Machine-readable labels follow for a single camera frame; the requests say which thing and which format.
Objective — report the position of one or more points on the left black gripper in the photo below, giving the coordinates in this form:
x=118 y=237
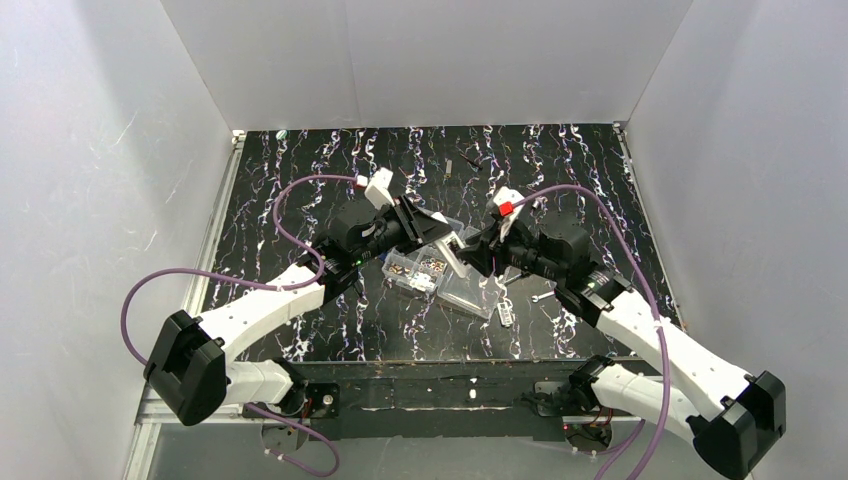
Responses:
x=407 y=221

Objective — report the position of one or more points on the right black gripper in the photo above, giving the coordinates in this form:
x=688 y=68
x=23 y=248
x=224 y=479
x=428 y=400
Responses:
x=494 y=249

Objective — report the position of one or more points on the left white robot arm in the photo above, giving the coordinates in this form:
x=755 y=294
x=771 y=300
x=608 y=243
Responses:
x=193 y=366

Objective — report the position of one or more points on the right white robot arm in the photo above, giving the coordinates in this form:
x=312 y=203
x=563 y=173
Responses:
x=731 y=417

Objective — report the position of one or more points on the clear plastic screw box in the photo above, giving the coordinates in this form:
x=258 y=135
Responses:
x=426 y=271

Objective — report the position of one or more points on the small silver wrench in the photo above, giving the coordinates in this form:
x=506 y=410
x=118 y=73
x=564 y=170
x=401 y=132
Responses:
x=539 y=297

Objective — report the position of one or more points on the black hex key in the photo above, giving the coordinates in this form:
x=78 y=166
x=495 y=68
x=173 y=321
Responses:
x=473 y=160

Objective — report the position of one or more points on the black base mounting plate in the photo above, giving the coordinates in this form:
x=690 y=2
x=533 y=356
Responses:
x=453 y=399

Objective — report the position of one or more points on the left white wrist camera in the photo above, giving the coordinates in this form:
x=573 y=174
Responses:
x=376 y=188

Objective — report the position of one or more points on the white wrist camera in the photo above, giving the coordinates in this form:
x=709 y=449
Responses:
x=376 y=188
x=506 y=207

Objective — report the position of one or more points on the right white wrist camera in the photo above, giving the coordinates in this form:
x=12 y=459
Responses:
x=506 y=207

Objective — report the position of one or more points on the aluminium frame rail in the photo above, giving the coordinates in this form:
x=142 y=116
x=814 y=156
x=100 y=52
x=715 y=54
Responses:
x=146 y=432

